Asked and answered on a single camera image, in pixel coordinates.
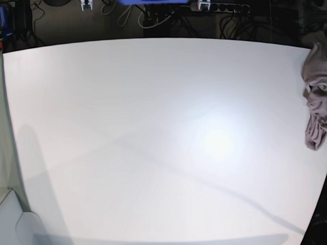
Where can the mauve t-shirt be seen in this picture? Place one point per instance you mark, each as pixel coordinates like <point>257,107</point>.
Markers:
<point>314,74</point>

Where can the black power strip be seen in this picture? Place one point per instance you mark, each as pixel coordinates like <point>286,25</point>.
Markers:
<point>223,8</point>

